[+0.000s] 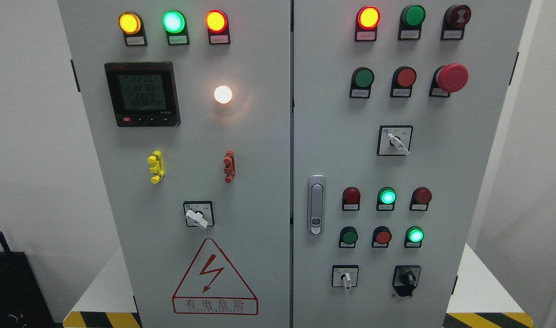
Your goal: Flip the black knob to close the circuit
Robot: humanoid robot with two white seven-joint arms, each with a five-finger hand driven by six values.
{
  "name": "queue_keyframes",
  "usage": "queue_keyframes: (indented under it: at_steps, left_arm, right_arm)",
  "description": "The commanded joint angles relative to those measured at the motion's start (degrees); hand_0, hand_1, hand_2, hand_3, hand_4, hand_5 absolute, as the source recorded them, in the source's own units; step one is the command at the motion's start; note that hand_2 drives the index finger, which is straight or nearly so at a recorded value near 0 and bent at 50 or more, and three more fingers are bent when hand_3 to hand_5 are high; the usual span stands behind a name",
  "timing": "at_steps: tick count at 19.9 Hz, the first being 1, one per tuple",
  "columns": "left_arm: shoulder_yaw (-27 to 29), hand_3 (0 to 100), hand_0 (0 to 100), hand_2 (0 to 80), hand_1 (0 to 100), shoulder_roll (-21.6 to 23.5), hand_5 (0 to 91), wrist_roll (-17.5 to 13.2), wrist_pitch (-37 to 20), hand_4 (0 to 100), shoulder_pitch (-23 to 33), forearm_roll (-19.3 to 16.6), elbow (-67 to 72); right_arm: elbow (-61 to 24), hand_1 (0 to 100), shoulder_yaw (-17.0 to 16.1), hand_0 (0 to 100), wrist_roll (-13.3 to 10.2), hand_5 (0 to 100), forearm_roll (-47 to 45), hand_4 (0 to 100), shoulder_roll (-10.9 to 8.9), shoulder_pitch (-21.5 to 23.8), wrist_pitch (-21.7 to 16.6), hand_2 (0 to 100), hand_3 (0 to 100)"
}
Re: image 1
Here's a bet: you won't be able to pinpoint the black rotary knob switch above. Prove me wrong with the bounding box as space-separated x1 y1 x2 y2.
392 265 421 297

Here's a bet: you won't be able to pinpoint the red terminal connector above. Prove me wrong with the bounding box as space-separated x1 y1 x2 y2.
222 150 236 184

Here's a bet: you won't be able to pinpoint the dark red indicator light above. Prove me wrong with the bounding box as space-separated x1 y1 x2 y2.
342 187 361 211

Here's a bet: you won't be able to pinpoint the white indicator light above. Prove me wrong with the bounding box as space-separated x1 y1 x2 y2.
213 85 233 104

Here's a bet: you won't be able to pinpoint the green push button lower row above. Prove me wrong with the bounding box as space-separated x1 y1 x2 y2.
339 226 359 248

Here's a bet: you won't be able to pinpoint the left grey cabinet door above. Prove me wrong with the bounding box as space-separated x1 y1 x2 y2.
58 0 291 328

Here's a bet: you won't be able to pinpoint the grey cabinet door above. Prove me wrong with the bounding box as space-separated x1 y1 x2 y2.
292 0 531 328
58 0 291 328

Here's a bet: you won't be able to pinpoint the lit green indicator light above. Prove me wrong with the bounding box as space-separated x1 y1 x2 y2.
376 187 396 211

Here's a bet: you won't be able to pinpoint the green push button second row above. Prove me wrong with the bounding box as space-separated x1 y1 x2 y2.
349 67 374 99

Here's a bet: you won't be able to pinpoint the yellow terminal connector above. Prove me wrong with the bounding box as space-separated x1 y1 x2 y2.
147 150 164 184

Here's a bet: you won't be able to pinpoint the red push button lower row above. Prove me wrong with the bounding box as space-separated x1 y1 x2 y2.
371 226 392 248

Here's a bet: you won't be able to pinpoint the right grey cabinet door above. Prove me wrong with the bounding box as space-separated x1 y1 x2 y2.
292 0 531 328

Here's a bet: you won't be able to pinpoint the red electrical danger sticker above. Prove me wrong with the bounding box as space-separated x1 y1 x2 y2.
172 237 258 315

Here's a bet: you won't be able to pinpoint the black digital power meter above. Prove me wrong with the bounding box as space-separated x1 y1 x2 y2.
104 61 181 127

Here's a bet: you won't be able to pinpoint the green illuminated button lower right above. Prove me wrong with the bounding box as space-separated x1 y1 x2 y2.
404 226 424 248

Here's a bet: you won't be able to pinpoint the red push button second row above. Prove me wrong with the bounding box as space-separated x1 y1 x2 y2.
389 66 417 98

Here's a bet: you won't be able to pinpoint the red indicator light top left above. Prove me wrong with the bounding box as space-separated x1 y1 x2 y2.
205 9 231 45

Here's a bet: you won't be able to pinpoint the red indicator light top right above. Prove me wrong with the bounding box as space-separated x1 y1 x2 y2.
354 5 381 42

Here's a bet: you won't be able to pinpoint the green indicator light top left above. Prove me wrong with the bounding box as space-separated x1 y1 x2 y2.
162 10 190 46

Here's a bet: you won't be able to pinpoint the red emergency stop button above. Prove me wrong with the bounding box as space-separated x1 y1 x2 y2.
429 63 469 98

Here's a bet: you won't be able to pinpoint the green push button top right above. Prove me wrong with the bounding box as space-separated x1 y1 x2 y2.
397 4 426 40

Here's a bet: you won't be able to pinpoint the yellow indicator light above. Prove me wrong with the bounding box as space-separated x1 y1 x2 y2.
119 12 147 46

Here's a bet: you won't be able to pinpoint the white base platform hazard stripes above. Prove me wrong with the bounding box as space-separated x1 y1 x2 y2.
59 246 534 328

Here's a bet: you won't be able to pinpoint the black box with antenna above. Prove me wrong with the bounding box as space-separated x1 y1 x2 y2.
0 231 55 328

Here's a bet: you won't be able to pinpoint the silver door latch handle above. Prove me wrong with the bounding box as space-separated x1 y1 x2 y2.
307 175 326 236

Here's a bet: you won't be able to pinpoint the white selector switch left door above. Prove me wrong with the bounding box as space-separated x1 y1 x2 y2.
183 200 215 229

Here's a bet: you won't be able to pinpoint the white selector switch upper right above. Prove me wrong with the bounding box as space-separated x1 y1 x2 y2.
377 125 413 156

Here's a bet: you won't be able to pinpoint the white selector switch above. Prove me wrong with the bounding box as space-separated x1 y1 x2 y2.
377 125 413 156
331 265 359 289

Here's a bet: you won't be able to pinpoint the white selector switch bottom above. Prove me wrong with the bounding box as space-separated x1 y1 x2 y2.
331 265 359 289

